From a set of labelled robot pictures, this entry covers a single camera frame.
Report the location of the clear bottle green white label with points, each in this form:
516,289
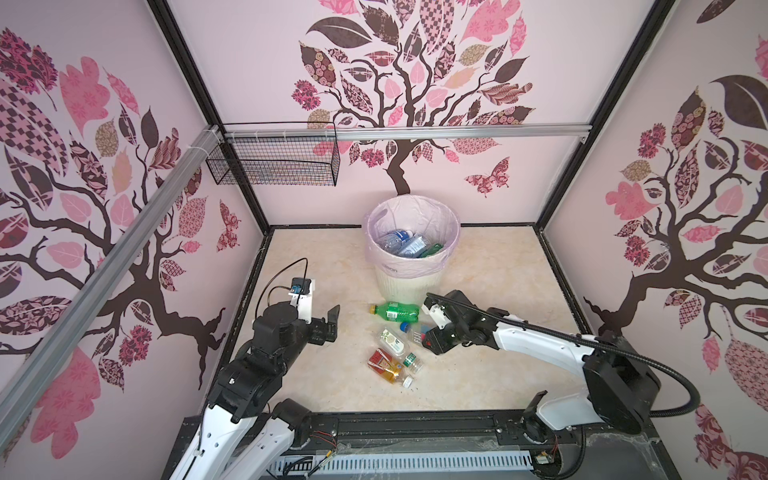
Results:
396,347

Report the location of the aluminium frame rail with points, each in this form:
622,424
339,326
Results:
36,374
424,132

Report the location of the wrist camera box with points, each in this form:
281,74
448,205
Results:
434,314
301,291

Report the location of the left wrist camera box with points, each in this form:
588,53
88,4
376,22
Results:
301,291

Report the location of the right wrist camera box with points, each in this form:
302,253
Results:
434,314

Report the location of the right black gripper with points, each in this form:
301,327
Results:
436,344

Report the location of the back aluminium frame rail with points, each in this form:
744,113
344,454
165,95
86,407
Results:
424,132

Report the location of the clear bottle blue cap red label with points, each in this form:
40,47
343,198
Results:
416,331

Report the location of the left aluminium frame rail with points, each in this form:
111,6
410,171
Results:
36,374

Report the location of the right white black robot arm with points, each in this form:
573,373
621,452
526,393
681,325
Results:
617,386

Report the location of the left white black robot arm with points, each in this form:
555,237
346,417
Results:
235,439

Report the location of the white slotted cable duct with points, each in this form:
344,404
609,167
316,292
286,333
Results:
300,466

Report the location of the clear bottle blue label white cap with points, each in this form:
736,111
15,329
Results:
414,247

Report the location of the black wire mesh basket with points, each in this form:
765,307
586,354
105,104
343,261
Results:
292,153

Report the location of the orange drink red label bottle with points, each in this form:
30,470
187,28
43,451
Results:
390,369

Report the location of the clear bottle blue label front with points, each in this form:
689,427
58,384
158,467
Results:
393,241

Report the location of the cream plastic waste bin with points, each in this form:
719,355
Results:
407,291

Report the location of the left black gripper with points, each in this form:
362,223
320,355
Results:
318,324

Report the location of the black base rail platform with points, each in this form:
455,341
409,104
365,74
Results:
588,452

